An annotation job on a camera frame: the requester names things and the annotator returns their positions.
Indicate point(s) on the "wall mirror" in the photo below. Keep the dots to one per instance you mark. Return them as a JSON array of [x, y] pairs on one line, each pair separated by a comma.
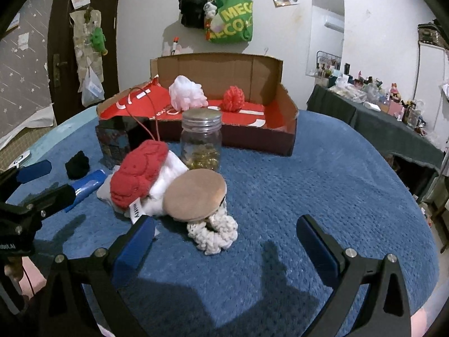
[[324, 31]]

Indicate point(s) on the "red mesh bath puff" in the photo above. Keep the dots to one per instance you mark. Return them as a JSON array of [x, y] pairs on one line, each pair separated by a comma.
[[234, 99]]

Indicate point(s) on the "beige round powder puff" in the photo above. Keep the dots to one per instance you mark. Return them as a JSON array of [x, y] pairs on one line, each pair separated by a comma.
[[196, 196]]

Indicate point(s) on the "black scrunchie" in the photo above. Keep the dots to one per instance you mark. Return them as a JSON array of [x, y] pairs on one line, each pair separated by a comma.
[[78, 164]]

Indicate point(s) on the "dark patterned box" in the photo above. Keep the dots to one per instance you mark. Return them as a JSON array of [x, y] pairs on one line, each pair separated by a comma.
[[114, 142]]

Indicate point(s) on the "table with dark green cloth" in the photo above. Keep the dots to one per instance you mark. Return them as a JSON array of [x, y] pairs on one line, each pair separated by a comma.
[[379, 130]]

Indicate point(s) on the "white cabinet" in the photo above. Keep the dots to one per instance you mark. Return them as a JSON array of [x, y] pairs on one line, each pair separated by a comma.
[[433, 70]]

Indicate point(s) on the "white mesh bath puff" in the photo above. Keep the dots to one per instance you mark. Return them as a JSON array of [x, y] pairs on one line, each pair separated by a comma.
[[186, 93]]

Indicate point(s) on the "dark brown door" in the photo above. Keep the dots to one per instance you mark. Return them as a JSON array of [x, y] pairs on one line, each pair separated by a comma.
[[61, 35]]

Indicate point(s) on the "cardboard box with red lining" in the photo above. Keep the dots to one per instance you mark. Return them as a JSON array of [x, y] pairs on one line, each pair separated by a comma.
[[259, 112]]

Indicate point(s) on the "black bag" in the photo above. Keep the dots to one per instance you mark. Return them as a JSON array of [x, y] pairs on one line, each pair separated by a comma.
[[191, 7]]

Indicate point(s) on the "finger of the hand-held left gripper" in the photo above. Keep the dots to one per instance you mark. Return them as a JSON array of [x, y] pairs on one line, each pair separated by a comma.
[[35, 171], [87, 184]]

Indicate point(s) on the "row of cosmetics and figurines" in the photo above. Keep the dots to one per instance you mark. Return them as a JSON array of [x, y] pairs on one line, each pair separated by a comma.
[[371, 94]]

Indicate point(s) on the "white fluffy cloth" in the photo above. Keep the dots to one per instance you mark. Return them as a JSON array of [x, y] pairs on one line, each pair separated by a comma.
[[170, 177]]

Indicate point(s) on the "glass jar with metal lid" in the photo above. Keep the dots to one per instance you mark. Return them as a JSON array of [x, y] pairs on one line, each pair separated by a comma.
[[201, 140]]

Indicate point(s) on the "light blue plastic box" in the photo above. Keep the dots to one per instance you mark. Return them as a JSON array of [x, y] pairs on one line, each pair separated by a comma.
[[59, 124]]

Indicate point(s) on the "black and white plush toy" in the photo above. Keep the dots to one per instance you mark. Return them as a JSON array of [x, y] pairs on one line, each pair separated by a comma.
[[211, 8]]

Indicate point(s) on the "clear plastic bag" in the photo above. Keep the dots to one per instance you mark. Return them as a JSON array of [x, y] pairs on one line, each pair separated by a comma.
[[92, 89]]

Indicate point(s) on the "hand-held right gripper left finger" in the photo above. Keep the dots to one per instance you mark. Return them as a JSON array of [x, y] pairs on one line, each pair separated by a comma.
[[135, 249]]

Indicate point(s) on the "pale pink plush toy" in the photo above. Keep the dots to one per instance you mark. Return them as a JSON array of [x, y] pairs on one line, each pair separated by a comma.
[[177, 47]]

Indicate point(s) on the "green plush toy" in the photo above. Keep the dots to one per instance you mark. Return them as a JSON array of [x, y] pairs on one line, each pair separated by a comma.
[[99, 40]]

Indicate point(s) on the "green tote bag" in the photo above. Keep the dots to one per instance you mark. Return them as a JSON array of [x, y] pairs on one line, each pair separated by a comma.
[[233, 21]]

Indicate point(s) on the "beige hanging organizer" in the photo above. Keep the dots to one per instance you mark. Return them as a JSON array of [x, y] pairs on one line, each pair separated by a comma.
[[82, 42]]

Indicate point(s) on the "white crochet scrunchie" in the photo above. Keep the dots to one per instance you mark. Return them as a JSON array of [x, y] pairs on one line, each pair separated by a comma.
[[214, 235]]

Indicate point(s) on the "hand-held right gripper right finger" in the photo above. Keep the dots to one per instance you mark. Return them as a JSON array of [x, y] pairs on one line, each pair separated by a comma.
[[317, 249]]

